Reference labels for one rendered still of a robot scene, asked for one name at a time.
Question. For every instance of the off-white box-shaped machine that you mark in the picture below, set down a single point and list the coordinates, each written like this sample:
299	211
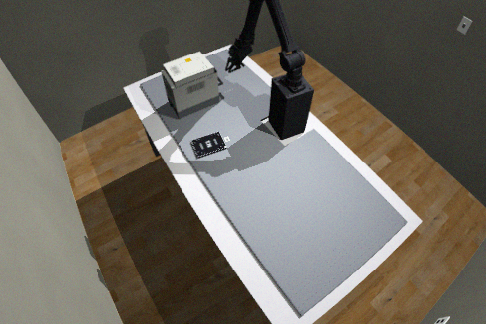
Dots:
196	83

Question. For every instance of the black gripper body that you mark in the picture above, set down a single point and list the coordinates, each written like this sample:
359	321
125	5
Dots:
239	58

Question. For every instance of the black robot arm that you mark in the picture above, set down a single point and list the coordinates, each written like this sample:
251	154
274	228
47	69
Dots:
291	63

